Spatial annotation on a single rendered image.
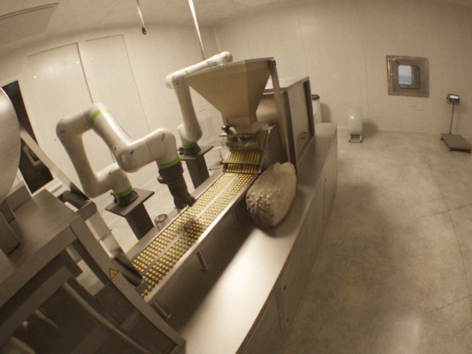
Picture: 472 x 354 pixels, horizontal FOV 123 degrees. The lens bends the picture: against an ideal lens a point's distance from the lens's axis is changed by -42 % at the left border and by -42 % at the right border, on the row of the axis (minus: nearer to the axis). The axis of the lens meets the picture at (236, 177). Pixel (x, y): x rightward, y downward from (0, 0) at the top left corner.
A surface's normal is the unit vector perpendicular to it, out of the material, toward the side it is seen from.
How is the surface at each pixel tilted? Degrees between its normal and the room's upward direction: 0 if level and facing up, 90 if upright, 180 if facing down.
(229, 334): 0
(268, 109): 90
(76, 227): 90
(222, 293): 0
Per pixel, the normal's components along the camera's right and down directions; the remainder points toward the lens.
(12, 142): 0.85, 0.07
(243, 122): -0.48, 0.50
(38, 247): -0.21, -0.86
